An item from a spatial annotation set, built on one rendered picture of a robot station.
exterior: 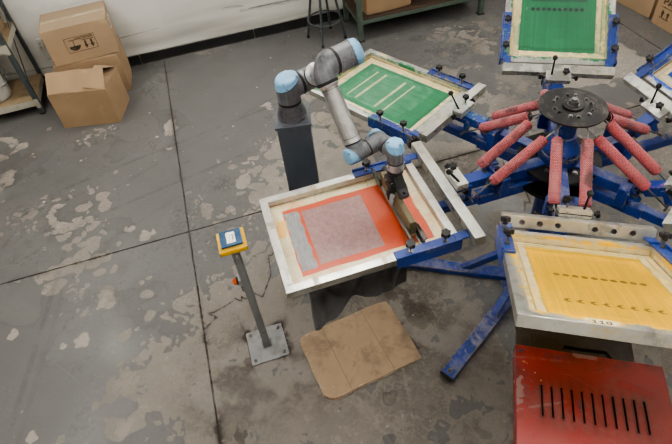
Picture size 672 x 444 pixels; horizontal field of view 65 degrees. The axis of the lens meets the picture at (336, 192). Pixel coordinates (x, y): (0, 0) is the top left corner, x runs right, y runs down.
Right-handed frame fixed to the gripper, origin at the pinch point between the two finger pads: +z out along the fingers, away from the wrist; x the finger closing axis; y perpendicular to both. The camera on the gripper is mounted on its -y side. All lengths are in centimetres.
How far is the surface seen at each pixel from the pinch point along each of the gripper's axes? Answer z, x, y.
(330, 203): 5.3, 27.9, 16.9
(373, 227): 5.3, 13.9, -5.3
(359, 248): 5.3, 23.9, -14.6
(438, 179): -3.3, -22.5, 4.4
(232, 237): 4, 77, 12
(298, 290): 2, 55, -29
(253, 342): 100, 85, 16
